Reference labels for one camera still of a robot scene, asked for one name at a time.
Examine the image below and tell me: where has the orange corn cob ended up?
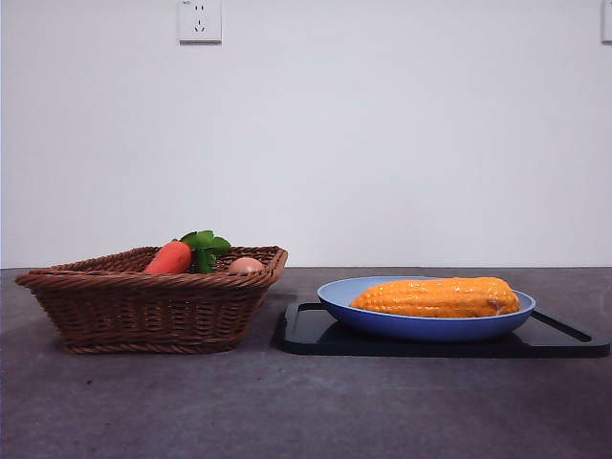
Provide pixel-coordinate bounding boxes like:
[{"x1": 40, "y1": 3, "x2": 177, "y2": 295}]
[{"x1": 348, "y1": 275, "x2": 521, "y2": 319}]

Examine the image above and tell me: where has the blue round plate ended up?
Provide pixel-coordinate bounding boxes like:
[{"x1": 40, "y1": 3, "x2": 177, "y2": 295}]
[{"x1": 317, "y1": 275, "x2": 536, "y2": 343}]

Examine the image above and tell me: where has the brown wicker basket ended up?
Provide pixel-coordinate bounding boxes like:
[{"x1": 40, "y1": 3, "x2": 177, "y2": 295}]
[{"x1": 13, "y1": 245, "x2": 290, "y2": 355}]

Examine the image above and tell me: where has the brown egg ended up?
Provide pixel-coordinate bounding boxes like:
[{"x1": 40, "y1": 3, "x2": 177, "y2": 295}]
[{"x1": 227, "y1": 256, "x2": 266, "y2": 276}]

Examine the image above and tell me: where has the black rectangular tray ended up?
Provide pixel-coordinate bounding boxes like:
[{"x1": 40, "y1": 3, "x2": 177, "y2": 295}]
[{"x1": 272, "y1": 299, "x2": 612, "y2": 360}]

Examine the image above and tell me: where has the carrot with green leaves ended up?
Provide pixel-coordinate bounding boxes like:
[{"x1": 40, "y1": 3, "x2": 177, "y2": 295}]
[{"x1": 142, "y1": 229, "x2": 233, "y2": 275}]

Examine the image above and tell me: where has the white wall socket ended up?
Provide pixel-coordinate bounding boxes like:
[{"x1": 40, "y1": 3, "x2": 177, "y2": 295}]
[{"x1": 179, "y1": 0, "x2": 223, "y2": 47}]

